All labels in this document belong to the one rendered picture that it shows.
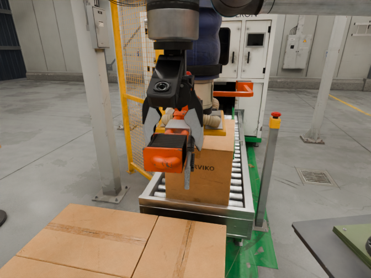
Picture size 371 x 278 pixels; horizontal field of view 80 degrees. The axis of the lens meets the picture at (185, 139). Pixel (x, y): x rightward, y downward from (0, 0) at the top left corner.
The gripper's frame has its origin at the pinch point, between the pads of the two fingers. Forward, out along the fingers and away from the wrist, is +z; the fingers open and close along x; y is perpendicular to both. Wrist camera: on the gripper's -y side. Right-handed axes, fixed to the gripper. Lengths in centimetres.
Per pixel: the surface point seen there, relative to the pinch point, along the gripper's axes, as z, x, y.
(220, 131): 11.4, -11.1, 43.2
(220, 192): 61, -14, 71
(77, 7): -48, 100, 144
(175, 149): -1.9, -1.4, -4.8
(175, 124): -1.1, 1.6, 11.8
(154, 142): -1.9, 3.1, -2.3
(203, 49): -19, -3, 49
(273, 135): 40, -53, 118
